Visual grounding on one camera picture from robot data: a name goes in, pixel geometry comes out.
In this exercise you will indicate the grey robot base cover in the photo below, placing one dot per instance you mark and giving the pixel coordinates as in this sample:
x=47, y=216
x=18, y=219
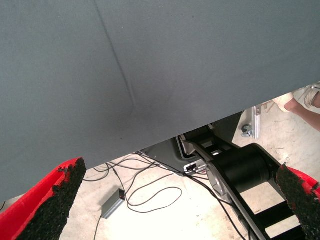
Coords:
x=162, y=152

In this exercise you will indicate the small white connector box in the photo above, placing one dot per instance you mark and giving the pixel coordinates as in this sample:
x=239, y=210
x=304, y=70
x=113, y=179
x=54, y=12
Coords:
x=193, y=167

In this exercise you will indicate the dark grey table cloth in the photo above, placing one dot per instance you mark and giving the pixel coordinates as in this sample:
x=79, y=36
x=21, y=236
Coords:
x=100, y=75

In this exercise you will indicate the aluminium profile table leg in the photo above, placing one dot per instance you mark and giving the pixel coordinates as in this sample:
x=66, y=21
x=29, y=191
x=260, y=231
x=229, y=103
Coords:
x=256, y=122

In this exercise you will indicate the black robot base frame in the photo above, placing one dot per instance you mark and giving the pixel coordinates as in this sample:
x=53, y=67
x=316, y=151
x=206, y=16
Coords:
x=245, y=170

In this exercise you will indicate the grey power adapter box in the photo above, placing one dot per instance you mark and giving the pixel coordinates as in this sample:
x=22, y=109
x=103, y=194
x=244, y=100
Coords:
x=112, y=205

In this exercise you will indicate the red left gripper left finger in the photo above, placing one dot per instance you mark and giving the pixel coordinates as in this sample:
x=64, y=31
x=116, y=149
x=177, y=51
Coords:
x=37, y=207

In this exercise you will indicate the white shoe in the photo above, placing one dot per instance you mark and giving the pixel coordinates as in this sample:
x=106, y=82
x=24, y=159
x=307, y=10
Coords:
x=310, y=98

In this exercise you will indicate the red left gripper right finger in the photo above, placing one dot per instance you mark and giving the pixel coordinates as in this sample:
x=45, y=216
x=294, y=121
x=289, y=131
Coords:
x=305, y=200

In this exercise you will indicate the grey caster wheel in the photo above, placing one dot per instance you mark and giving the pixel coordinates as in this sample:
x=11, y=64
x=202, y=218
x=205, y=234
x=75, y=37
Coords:
x=247, y=130

